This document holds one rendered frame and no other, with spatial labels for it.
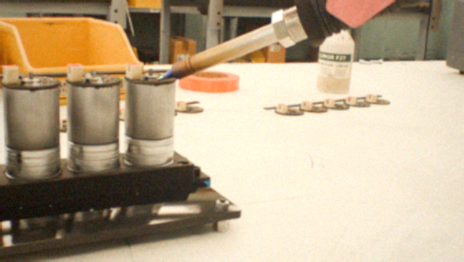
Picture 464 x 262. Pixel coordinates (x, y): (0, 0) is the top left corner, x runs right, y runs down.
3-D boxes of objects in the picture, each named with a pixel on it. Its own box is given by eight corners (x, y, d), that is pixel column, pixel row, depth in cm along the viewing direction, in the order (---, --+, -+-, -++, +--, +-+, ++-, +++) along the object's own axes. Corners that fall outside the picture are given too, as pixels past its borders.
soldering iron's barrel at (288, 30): (175, 91, 28) (306, 39, 26) (161, 59, 28) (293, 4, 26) (186, 86, 29) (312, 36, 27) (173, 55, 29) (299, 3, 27)
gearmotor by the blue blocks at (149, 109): (181, 181, 31) (184, 78, 29) (133, 186, 29) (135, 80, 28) (161, 166, 33) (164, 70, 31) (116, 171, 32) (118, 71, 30)
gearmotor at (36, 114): (67, 195, 28) (66, 83, 27) (11, 201, 27) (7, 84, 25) (54, 177, 30) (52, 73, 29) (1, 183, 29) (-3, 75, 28)
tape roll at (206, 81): (237, 83, 65) (238, 71, 64) (240, 94, 59) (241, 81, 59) (180, 80, 64) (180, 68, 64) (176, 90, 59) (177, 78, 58)
